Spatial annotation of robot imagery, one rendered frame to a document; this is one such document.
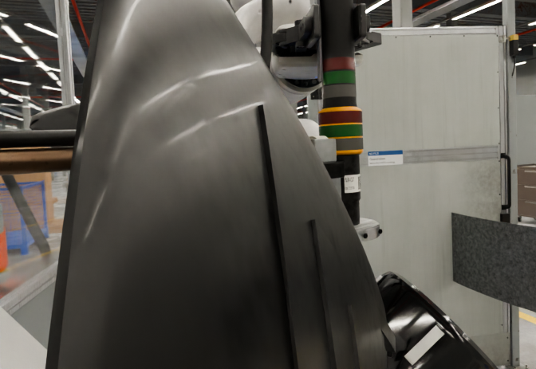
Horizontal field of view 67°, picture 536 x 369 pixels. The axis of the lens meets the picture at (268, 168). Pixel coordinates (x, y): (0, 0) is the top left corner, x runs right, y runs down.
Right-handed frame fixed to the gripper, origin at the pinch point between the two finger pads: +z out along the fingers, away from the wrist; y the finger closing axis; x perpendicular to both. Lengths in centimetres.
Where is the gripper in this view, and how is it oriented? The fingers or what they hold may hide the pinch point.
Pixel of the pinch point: (334, 25)
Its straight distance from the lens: 43.1
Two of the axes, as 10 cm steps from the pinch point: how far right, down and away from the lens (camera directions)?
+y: -9.9, 0.5, -1.0
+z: 1.1, 0.4, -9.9
